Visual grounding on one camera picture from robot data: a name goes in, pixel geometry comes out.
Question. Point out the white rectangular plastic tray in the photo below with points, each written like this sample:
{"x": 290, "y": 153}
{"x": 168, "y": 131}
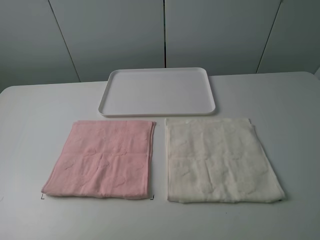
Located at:
{"x": 184, "y": 91}

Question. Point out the white towel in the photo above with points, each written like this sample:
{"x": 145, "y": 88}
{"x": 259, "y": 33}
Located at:
{"x": 218, "y": 160}

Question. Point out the pink towel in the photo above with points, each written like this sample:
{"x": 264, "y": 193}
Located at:
{"x": 104, "y": 159}

